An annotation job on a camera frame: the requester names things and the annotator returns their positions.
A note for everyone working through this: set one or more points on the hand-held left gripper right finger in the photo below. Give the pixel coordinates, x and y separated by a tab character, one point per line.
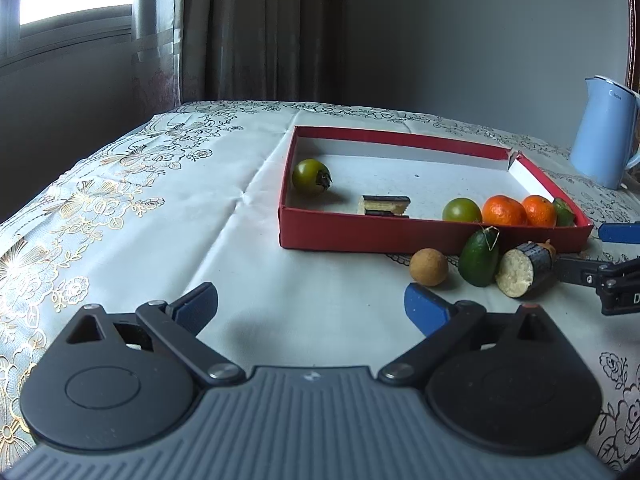
425	307

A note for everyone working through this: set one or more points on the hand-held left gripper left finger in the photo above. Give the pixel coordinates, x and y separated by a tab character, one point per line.
197	305

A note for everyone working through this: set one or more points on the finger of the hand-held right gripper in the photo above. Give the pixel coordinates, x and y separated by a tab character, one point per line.
620	233
580	271

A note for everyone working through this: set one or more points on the cut green lime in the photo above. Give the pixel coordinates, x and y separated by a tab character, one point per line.
564	214

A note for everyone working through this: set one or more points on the orange mandarin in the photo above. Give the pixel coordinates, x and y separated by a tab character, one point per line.
541	211
502	211

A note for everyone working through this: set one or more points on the plain green tomato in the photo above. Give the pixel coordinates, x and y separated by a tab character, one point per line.
461	210

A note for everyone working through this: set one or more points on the red cardboard box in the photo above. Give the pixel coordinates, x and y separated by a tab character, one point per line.
400	170

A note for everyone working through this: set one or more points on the green tomato with dark calyx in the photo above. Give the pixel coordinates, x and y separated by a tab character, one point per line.
307	176

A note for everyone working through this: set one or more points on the brown longan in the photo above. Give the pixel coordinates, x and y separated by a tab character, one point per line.
428	267
550	247

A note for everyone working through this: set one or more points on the small green avocado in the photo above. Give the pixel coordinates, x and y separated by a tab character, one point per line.
479	260

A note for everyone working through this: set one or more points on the light blue electric kettle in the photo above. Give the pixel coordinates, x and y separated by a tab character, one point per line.
600	130

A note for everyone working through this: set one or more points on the embroidered lace tablecloth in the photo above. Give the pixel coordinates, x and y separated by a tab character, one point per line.
150	210

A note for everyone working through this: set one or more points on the brown curtain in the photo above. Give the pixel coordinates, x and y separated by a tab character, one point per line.
250	25

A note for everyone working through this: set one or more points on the dark wooden frame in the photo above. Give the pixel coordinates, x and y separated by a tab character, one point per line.
632	20

